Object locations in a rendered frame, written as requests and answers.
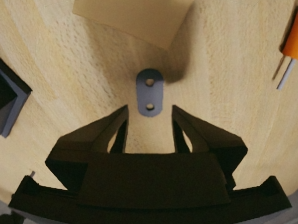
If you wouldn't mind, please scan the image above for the tan wooden block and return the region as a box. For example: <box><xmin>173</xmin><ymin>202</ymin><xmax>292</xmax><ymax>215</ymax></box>
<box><xmin>72</xmin><ymin>0</ymin><xmax>194</xmax><ymax>51</ymax></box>

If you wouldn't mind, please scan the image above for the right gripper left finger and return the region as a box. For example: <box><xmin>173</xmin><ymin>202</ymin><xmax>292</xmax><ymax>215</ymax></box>
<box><xmin>52</xmin><ymin>105</ymin><xmax>129</xmax><ymax>153</ymax></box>

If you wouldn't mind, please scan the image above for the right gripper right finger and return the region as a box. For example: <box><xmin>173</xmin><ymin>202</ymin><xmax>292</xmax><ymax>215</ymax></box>
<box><xmin>171</xmin><ymin>104</ymin><xmax>248</xmax><ymax>175</ymax></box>

